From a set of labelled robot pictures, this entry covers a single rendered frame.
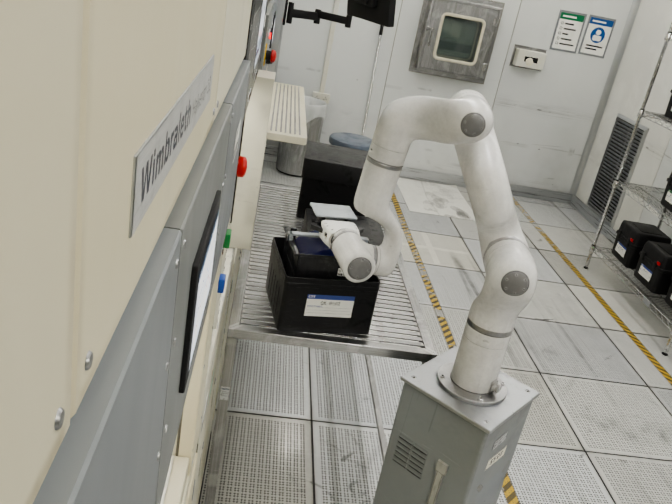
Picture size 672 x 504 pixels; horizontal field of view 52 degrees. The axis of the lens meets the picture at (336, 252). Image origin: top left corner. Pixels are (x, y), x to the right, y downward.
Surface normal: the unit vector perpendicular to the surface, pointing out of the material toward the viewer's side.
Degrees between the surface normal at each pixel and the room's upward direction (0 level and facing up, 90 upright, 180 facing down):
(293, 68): 90
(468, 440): 90
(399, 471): 90
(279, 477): 0
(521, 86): 90
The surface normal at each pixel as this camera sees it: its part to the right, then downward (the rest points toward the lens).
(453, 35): 0.05, 0.40
